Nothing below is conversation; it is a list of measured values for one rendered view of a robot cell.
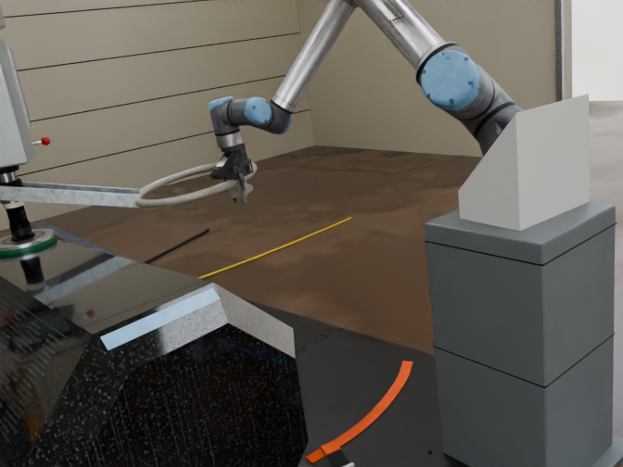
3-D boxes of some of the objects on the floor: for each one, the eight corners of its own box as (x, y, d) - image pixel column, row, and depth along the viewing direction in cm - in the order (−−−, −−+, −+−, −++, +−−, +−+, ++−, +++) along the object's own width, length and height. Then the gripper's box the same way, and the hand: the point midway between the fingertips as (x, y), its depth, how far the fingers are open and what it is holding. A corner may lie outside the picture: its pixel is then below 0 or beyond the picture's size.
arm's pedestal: (505, 394, 247) (496, 184, 221) (635, 446, 209) (642, 200, 183) (421, 456, 218) (400, 224, 193) (554, 530, 180) (549, 253, 155)
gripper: (251, 142, 223) (263, 198, 230) (230, 142, 231) (243, 196, 238) (234, 148, 218) (247, 206, 225) (212, 148, 226) (225, 204, 233)
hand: (237, 200), depth 229 cm, fingers closed on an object, 5 cm apart
